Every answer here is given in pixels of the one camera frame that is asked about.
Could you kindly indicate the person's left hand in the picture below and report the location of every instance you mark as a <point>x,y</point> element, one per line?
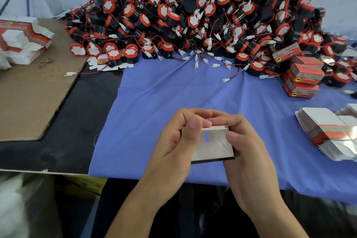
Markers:
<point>176,157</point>

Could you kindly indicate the person's right hand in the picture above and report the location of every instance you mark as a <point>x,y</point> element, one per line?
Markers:
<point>251,168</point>

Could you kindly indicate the orange white paper box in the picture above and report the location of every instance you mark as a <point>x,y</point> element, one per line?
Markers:
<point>287,52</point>
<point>309,60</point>
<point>307,74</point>
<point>215,146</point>
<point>301,91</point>

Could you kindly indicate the stack of paper boxes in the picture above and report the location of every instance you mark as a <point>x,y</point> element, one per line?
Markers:
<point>22,40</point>
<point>326,132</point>

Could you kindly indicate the pile of black red buzzers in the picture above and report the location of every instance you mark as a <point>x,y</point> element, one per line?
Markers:
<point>206,17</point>

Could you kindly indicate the person's left forearm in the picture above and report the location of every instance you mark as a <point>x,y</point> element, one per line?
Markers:
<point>136,215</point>

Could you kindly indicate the blue cloth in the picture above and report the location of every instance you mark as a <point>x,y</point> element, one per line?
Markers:
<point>150,95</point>

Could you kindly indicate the brown cardboard sheet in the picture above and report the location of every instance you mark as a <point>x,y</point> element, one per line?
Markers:
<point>33,101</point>

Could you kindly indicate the rubber band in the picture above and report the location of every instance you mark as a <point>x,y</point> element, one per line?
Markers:
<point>44,62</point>

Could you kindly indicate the white plastic bag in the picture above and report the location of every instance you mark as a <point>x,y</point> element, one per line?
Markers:
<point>4,61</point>

